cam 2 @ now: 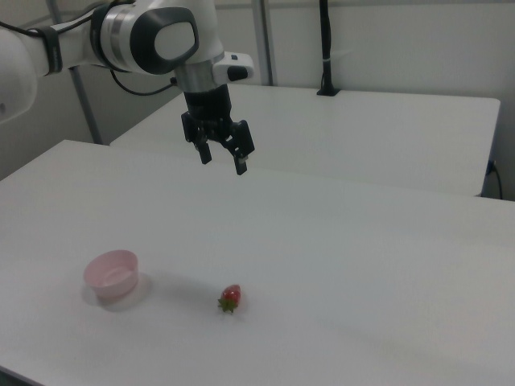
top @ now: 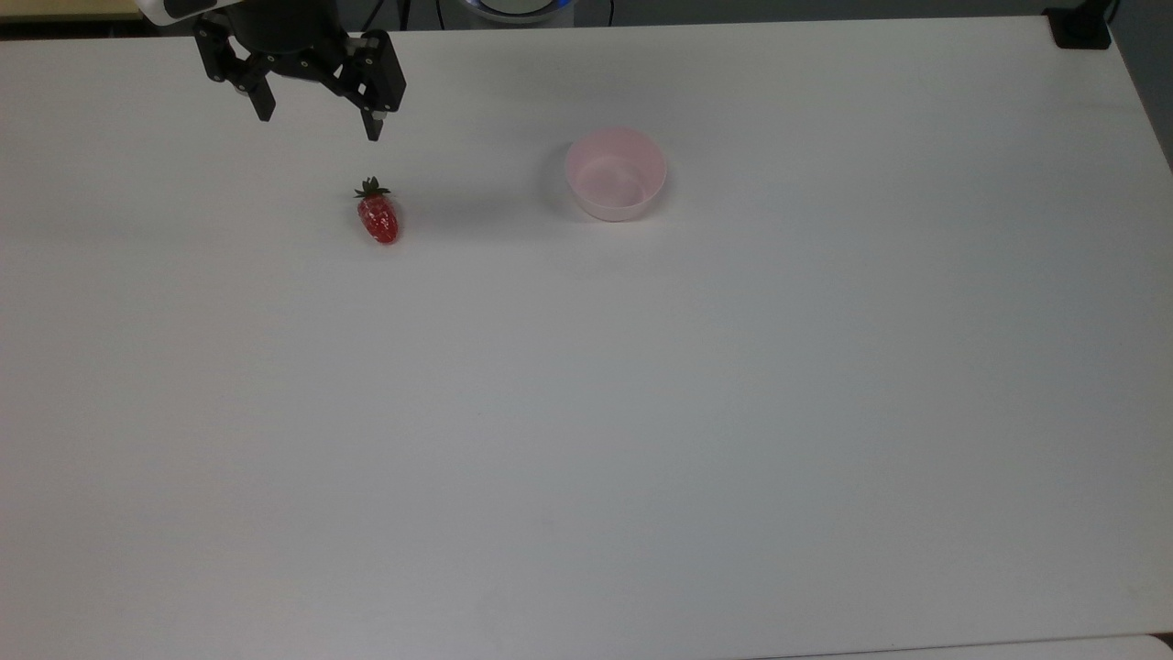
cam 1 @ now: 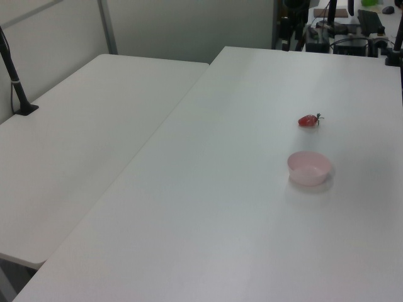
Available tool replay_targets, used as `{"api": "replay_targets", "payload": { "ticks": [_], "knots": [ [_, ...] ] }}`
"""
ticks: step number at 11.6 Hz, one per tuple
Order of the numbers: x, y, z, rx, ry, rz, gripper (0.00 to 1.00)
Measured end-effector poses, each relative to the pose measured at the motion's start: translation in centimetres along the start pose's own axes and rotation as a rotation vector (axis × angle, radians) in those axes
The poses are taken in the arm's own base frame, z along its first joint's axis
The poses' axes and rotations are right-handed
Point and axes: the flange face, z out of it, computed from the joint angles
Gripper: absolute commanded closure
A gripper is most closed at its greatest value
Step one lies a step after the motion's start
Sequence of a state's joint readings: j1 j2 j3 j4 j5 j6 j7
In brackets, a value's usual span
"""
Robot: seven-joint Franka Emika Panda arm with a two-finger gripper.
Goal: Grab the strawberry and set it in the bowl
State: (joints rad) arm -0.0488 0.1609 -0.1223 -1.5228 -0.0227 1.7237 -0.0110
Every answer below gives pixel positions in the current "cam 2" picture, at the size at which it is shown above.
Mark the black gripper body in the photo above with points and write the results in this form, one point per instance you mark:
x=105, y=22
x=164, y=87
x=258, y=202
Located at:
x=207, y=106

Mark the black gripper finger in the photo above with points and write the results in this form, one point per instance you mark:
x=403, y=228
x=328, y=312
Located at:
x=204, y=153
x=243, y=140

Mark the red strawberry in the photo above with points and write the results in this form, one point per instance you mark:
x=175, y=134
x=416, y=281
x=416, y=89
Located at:
x=231, y=296

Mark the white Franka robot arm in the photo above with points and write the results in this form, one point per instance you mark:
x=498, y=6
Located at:
x=120, y=36

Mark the pink plastic bowl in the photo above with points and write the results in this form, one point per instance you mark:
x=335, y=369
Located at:
x=114, y=277

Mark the black pole with base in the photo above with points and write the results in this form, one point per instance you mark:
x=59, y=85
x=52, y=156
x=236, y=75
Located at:
x=326, y=48

